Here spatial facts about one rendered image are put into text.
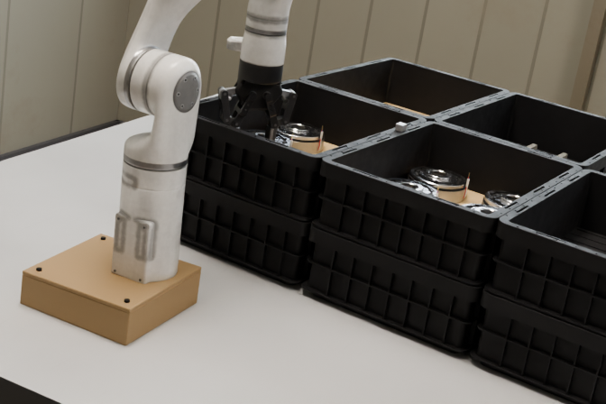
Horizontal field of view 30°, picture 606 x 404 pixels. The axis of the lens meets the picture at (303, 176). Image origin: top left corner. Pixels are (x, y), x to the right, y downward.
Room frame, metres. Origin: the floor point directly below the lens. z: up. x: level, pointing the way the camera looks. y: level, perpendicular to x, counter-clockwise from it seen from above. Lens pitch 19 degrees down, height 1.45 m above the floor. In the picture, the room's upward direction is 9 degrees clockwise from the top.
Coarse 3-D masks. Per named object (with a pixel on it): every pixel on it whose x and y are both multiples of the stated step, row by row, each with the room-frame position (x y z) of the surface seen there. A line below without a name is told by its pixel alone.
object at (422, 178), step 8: (416, 168) 1.91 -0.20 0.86; (424, 168) 1.92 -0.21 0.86; (432, 168) 1.93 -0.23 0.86; (440, 168) 1.93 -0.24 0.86; (416, 176) 1.86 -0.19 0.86; (424, 176) 1.87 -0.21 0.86; (456, 176) 1.91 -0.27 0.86; (432, 184) 1.84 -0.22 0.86; (440, 184) 1.84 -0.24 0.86; (448, 184) 1.85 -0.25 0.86; (456, 184) 1.85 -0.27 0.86; (464, 184) 1.86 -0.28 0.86
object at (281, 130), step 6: (282, 126) 2.03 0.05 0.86; (312, 126) 2.07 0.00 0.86; (282, 132) 2.00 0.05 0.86; (288, 132) 2.00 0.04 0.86; (294, 132) 2.01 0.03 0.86; (312, 132) 2.03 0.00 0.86; (318, 132) 2.05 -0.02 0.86; (294, 138) 1.98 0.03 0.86; (300, 138) 1.99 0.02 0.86; (306, 138) 1.99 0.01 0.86; (312, 138) 1.99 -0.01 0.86; (318, 138) 2.01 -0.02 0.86
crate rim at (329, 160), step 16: (416, 128) 1.92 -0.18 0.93; (448, 128) 1.97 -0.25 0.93; (368, 144) 1.78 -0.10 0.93; (496, 144) 1.92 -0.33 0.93; (336, 160) 1.68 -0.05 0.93; (544, 160) 1.87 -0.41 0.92; (560, 160) 1.87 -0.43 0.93; (336, 176) 1.63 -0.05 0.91; (352, 176) 1.62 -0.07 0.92; (368, 176) 1.61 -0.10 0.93; (560, 176) 1.77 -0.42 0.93; (384, 192) 1.59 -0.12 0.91; (400, 192) 1.58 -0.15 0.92; (416, 192) 1.57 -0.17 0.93; (528, 192) 1.66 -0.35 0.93; (416, 208) 1.57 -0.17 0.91; (432, 208) 1.55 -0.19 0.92; (448, 208) 1.54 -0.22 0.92; (464, 208) 1.53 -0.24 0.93; (512, 208) 1.57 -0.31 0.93; (464, 224) 1.53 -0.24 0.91; (480, 224) 1.51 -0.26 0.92; (496, 224) 1.52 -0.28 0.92
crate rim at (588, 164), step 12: (504, 96) 2.29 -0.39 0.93; (516, 96) 2.33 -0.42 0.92; (528, 96) 2.32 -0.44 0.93; (468, 108) 2.13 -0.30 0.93; (480, 108) 2.16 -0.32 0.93; (564, 108) 2.28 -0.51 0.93; (444, 120) 2.02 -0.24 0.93; (600, 120) 2.24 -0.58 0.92; (516, 144) 1.93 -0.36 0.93; (552, 156) 1.89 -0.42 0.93; (600, 156) 1.94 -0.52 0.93; (588, 168) 1.87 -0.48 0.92; (600, 168) 1.93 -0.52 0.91
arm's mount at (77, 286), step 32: (64, 256) 1.53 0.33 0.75; (96, 256) 1.55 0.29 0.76; (32, 288) 1.46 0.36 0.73; (64, 288) 1.43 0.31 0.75; (96, 288) 1.44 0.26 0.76; (128, 288) 1.45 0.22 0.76; (160, 288) 1.47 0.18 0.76; (192, 288) 1.54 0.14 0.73; (64, 320) 1.43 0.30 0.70; (96, 320) 1.41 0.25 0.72; (128, 320) 1.39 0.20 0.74; (160, 320) 1.47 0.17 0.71
